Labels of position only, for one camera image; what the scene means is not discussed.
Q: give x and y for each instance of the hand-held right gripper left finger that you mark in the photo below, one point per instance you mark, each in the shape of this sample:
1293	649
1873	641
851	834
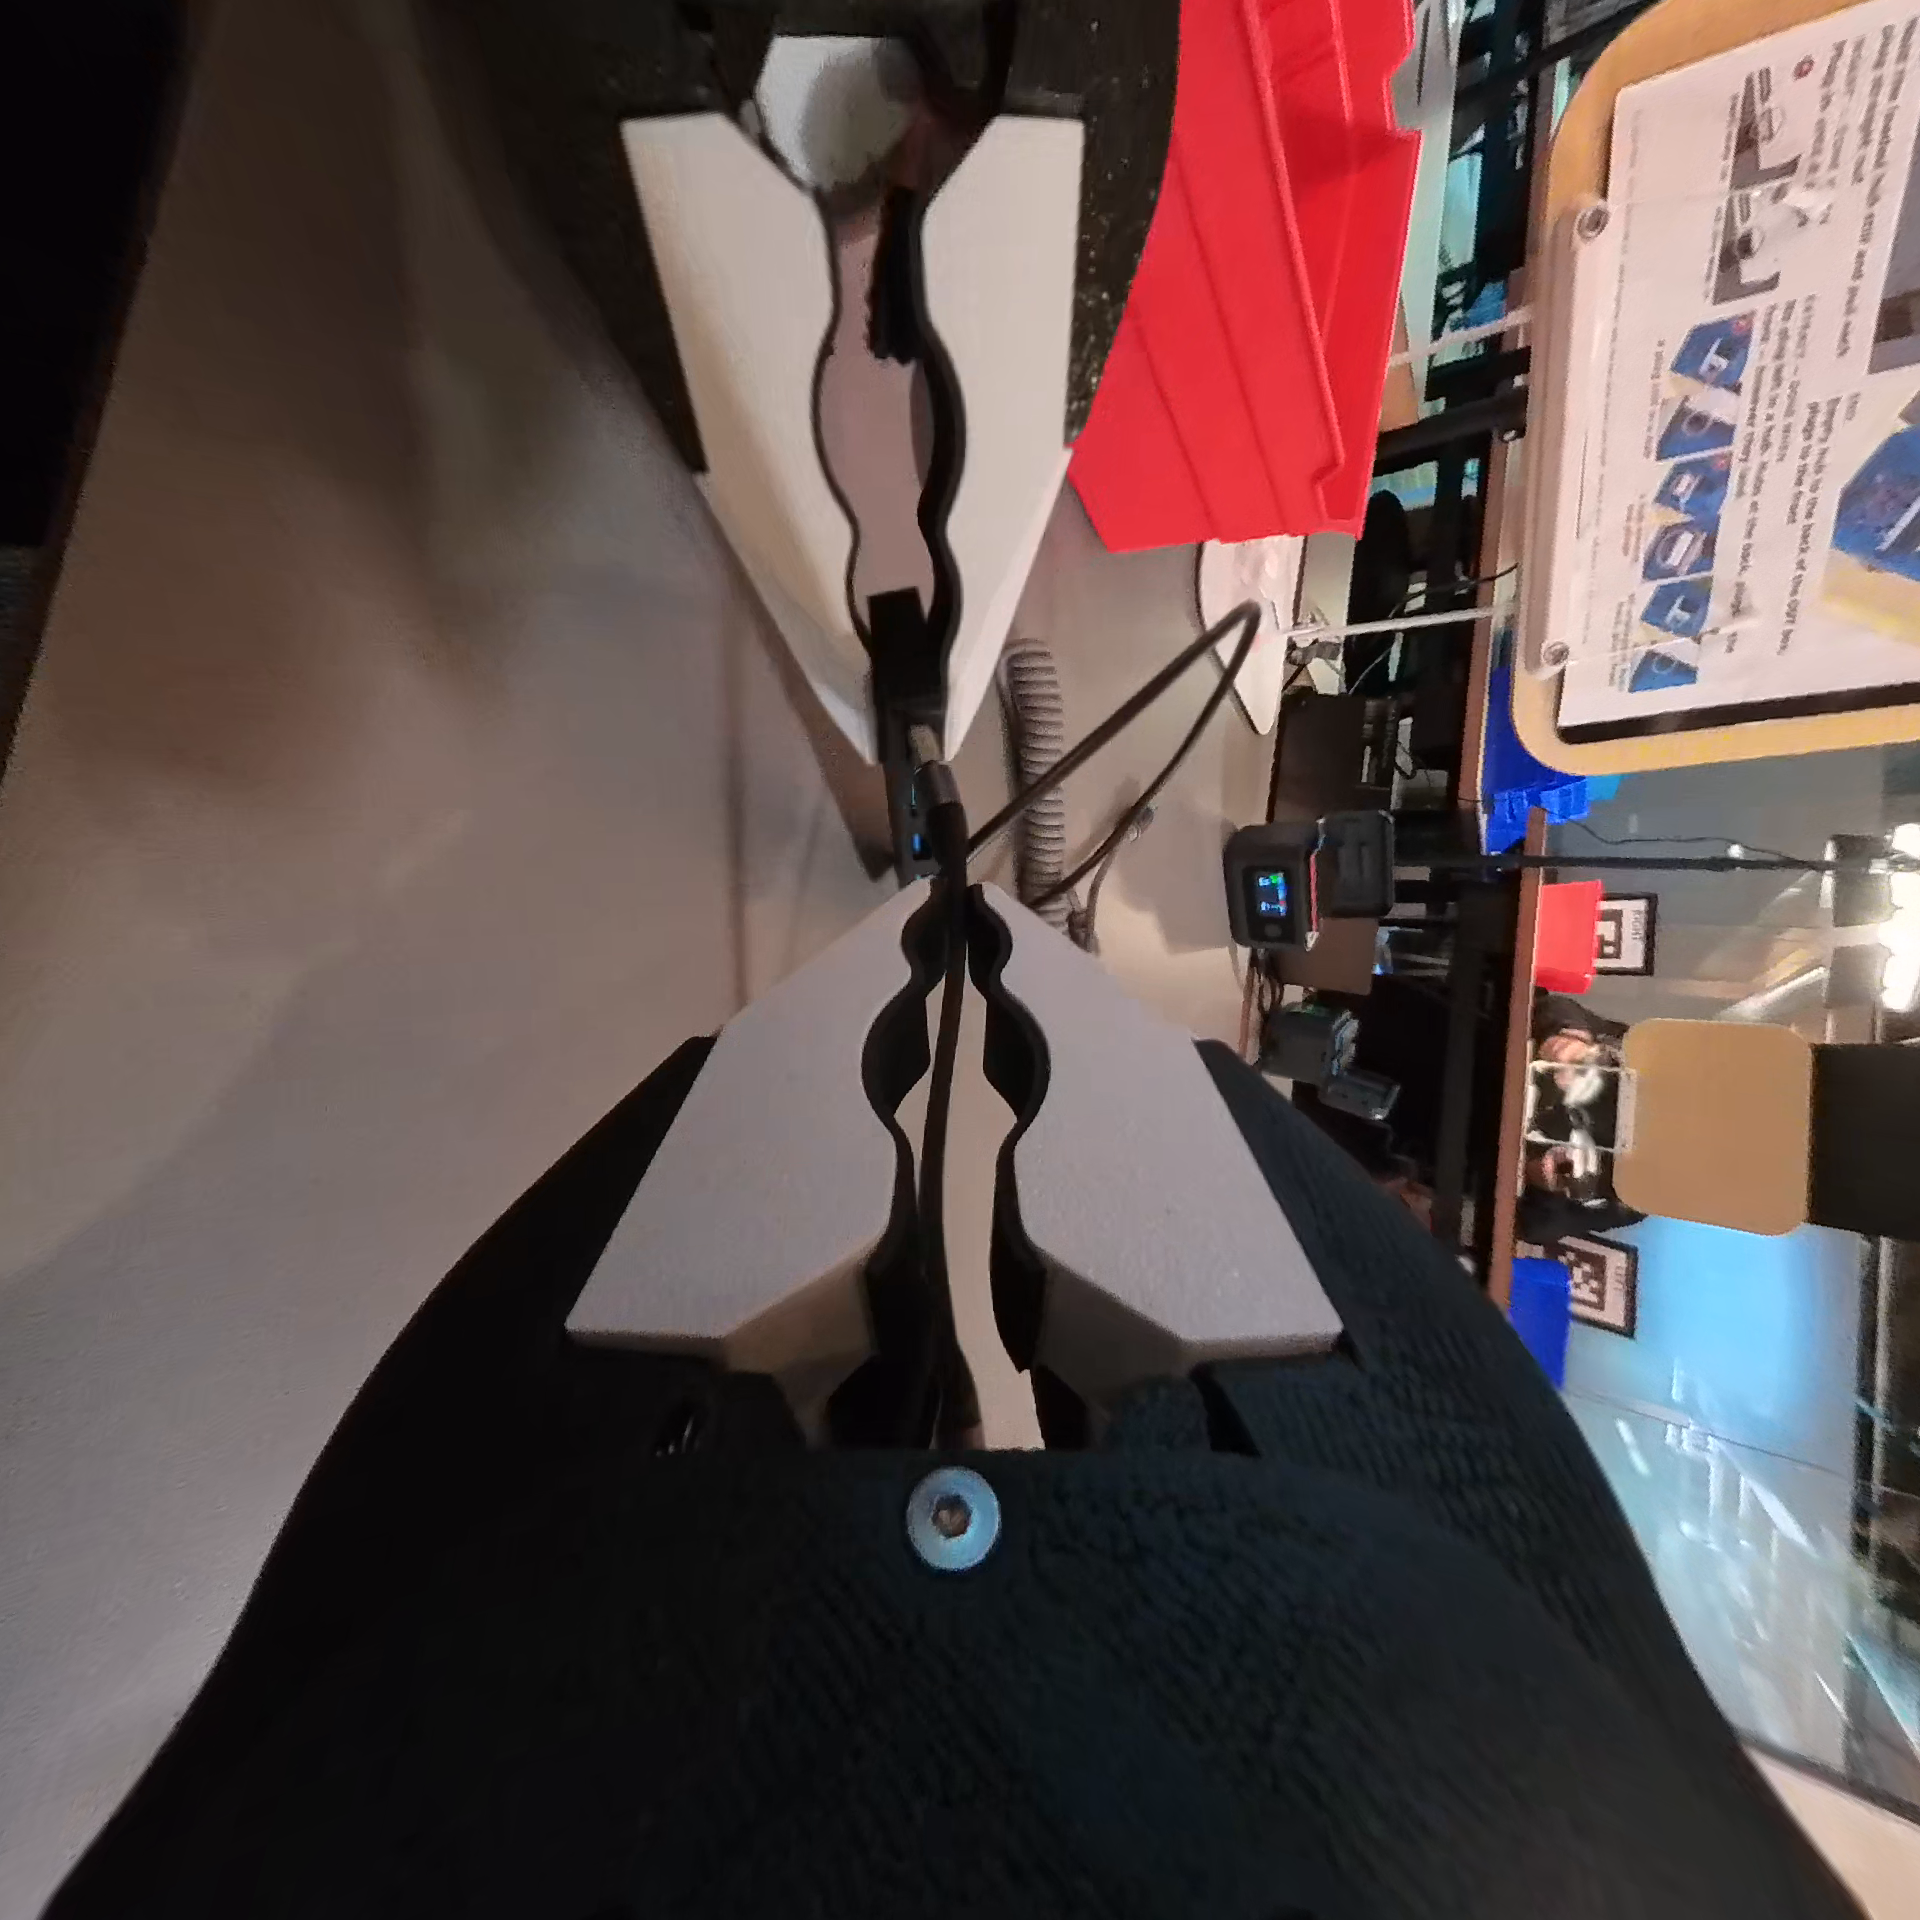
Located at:
750	1185

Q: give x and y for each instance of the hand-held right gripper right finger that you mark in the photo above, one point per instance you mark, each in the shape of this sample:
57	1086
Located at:
1170	1202

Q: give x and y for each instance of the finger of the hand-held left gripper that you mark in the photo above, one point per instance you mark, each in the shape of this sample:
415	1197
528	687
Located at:
750	347
1014	347

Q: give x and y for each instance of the black usb hub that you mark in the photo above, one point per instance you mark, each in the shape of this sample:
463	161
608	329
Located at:
901	645

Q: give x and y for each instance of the red plastic bin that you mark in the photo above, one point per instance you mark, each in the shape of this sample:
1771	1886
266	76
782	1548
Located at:
1245	300

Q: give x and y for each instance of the blue plastic bin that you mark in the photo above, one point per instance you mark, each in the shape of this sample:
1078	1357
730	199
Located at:
1533	1321
1529	819

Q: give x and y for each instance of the white round base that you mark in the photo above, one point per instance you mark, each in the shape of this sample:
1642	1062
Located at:
1245	661

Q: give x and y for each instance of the black and white marker tag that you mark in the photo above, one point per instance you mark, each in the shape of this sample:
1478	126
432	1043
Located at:
1629	938
1598	1290

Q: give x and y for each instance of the small red bin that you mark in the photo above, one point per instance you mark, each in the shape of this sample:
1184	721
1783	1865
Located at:
1568	938

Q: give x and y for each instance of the instruction sheet board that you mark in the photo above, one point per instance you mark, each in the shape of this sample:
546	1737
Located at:
1725	452

